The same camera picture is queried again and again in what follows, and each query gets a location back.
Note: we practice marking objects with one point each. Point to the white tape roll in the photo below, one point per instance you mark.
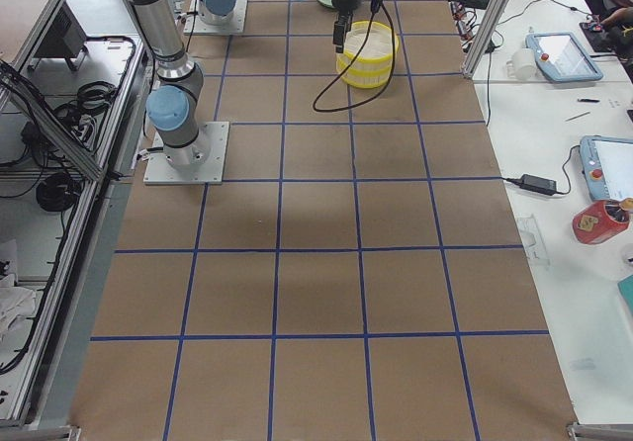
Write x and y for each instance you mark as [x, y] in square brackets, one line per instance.
[521, 65]

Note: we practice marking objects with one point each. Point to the far blue teach pendant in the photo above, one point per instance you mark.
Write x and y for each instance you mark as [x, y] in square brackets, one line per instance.
[561, 58]

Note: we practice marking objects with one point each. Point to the blue teach pendant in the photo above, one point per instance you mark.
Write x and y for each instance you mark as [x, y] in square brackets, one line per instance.
[607, 166]
[561, 58]

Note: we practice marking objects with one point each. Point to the black power adapter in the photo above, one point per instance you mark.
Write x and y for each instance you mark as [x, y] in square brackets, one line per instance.
[535, 184]

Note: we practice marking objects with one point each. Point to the near blue teach pendant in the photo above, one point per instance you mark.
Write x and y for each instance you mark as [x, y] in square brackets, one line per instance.
[607, 166]

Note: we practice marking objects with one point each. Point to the red canister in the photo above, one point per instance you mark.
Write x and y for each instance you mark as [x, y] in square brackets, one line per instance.
[602, 220]

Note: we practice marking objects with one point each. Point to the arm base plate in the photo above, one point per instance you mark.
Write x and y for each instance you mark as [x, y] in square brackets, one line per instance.
[198, 164]
[201, 22]

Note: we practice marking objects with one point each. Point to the aluminium frame post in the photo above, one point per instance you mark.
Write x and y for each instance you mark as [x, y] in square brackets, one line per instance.
[482, 37]

